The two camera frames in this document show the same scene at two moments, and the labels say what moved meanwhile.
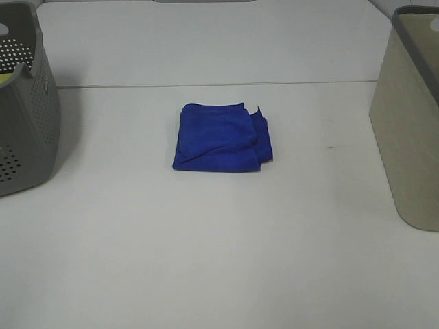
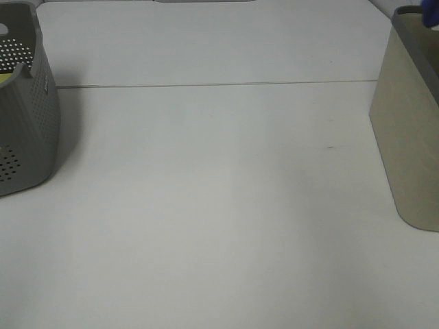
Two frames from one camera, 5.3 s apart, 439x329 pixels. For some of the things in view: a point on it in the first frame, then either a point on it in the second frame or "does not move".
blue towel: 222,138 to 430,12
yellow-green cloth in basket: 5,77 does not move
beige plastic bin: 405,114 does not move
